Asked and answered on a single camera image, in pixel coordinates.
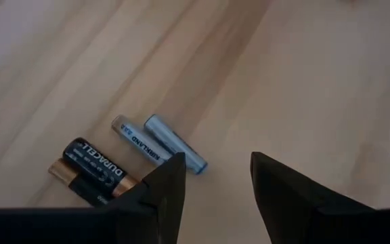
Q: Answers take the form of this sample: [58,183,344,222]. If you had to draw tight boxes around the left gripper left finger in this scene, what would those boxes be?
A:
[0,152,187,244]

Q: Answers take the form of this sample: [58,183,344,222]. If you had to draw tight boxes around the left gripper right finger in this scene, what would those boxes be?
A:
[251,151,390,244]

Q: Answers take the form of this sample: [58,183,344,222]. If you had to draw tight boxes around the black copper Duracell AA battery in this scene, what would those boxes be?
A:
[62,137,140,199]

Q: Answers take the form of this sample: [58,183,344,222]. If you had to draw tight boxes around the black copper Duracell AAA battery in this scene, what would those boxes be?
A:
[47,157,110,207]

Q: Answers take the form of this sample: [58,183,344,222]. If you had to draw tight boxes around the silver Kirkland AAA battery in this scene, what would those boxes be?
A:
[110,114,173,167]
[143,113,209,176]

